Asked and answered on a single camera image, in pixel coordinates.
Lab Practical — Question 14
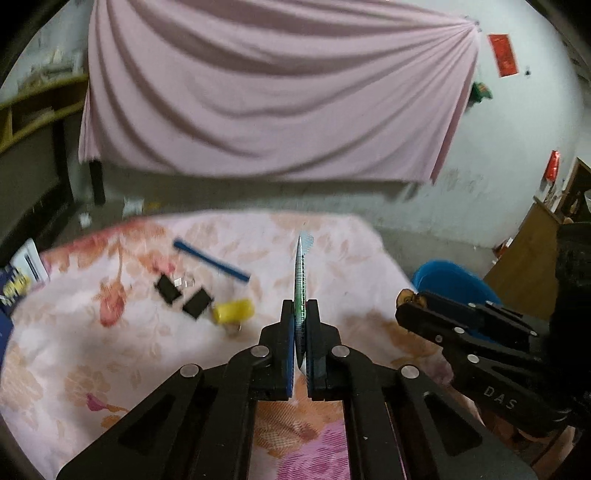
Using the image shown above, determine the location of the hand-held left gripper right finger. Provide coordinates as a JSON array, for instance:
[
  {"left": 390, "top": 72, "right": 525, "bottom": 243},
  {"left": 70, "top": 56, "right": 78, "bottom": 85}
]
[{"left": 305, "top": 299, "right": 539, "bottom": 480}]

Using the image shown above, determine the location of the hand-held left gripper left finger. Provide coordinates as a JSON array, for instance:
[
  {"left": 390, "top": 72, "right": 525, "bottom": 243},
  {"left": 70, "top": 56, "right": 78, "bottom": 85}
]
[{"left": 55, "top": 299, "right": 296, "bottom": 480}]

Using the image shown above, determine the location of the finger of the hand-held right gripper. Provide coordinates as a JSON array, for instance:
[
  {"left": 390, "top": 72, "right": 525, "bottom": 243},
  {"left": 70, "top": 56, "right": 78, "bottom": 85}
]
[
  {"left": 417, "top": 291, "right": 551, "bottom": 352},
  {"left": 396, "top": 299, "right": 579, "bottom": 435}
]

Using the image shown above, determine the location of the green silver wrapper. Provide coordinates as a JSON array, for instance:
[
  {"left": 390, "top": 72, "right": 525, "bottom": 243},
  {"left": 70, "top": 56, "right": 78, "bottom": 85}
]
[{"left": 294, "top": 233, "right": 315, "bottom": 370}]

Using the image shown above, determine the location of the blue plastic bucket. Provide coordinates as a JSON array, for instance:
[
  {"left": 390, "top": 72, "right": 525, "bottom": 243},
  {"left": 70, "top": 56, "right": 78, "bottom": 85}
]
[{"left": 411, "top": 260, "right": 504, "bottom": 319}]

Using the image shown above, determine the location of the brown shell piece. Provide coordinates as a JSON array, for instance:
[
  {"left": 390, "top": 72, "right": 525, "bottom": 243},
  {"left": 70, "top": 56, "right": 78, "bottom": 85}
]
[{"left": 397, "top": 288, "right": 428, "bottom": 308}]

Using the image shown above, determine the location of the yellow plastic tube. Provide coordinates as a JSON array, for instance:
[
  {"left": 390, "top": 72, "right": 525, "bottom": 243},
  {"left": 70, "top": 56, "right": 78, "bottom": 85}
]
[{"left": 211, "top": 299, "right": 254, "bottom": 337}]

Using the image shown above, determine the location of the wooden cabinet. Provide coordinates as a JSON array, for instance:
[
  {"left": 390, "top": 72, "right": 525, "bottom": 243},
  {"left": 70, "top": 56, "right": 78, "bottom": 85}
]
[{"left": 482, "top": 198, "right": 564, "bottom": 321}]

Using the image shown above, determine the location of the black binder clip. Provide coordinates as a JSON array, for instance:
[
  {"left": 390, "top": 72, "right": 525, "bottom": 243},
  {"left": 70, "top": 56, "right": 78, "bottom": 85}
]
[
  {"left": 182, "top": 288, "right": 214, "bottom": 320},
  {"left": 154, "top": 274, "right": 195, "bottom": 305}
]

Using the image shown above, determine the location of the blue plastic strip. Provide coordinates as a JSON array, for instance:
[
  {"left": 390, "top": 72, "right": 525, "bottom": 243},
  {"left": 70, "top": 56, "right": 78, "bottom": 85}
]
[{"left": 173, "top": 237, "right": 251, "bottom": 282}]

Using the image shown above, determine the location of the floral blanket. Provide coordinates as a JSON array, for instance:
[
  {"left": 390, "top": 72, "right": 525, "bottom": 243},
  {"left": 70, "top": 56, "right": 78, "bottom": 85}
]
[{"left": 0, "top": 210, "right": 485, "bottom": 480}]

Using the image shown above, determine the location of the pink hanging sheet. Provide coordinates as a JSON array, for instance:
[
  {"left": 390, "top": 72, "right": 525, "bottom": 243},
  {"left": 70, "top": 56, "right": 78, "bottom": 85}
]
[{"left": 78, "top": 0, "right": 482, "bottom": 185}]

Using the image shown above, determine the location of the red paper poster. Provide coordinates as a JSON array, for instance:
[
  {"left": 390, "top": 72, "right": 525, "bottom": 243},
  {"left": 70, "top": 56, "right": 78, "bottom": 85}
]
[{"left": 488, "top": 33, "right": 518, "bottom": 78}]

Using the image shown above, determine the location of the blue cardboard box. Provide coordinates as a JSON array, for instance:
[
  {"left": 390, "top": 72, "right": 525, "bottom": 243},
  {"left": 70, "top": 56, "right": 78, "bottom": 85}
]
[{"left": 0, "top": 237, "right": 51, "bottom": 324}]

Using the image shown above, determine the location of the wooden shelf desk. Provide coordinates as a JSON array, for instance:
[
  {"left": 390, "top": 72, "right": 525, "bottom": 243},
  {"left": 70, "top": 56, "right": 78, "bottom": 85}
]
[{"left": 0, "top": 74, "right": 93, "bottom": 250}]

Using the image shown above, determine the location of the pile of books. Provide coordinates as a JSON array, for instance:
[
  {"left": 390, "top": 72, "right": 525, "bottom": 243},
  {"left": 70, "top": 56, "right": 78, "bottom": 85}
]
[{"left": 28, "top": 46, "right": 86, "bottom": 84}]

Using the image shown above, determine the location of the brown wooden frame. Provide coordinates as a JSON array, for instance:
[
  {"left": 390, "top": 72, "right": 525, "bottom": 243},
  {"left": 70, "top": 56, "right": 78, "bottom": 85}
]
[{"left": 561, "top": 157, "right": 591, "bottom": 224}]

